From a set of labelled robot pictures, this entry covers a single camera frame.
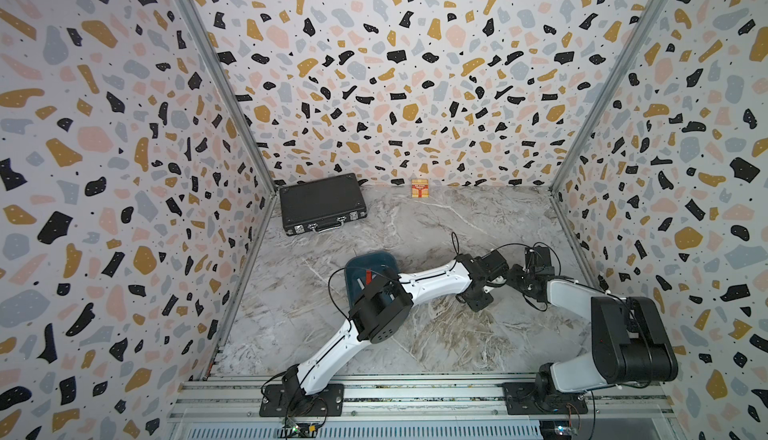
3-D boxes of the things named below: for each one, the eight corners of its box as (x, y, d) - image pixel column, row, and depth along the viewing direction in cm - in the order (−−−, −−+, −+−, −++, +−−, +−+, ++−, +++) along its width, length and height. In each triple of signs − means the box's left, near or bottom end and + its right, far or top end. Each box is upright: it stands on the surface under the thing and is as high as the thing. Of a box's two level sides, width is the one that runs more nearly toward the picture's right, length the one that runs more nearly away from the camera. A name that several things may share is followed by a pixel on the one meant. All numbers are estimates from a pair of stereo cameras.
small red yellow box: (411, 197, 122) (411, 193, 120) (411, 183, 128) (411, 179, 126) (428, 197, 122) (429, 193, 121) (427, 183, 128) (428, 179, 126)
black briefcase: (288, 240, 108) (283, 229, 103) (284, 194, 123) (279, 182, 118) (368, 221, 114) (366, 210, 109) (354, 179, 129) (353, 167, 124)
